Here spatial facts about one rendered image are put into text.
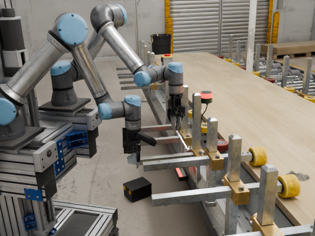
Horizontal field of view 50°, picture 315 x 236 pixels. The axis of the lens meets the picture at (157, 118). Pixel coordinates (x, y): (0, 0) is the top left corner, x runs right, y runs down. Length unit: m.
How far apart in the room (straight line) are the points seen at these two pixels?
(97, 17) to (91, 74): 0.31
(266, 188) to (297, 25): 10.87
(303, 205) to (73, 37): 1.04
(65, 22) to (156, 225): 1.73
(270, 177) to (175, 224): 1.72
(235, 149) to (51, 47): 0.79
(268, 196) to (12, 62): 1.31
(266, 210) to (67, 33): 0.93
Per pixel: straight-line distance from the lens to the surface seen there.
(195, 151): 1.68
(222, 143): 1.70
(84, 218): 2.41
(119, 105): 1.50
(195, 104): 1.63
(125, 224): 2.66
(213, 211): 1.55
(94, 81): 1.57
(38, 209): 2.04
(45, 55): 1.38
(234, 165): 1.21
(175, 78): 1.67
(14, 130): 1.58
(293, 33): 11.70
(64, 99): 1.95
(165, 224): 2.63
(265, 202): 1.01
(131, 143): 1.58
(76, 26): 1.37
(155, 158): 1.64
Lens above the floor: 1.59
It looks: 20 degrees down
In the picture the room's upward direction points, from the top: 2 degrees counter-clockwise
